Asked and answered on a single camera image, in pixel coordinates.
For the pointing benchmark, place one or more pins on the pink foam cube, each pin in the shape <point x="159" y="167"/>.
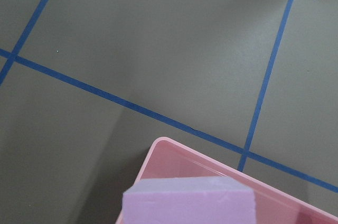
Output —
<point x="209" y="199"/>

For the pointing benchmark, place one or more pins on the pink plastic bin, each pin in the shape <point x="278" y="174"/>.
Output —
<point x="168" y="158"/>

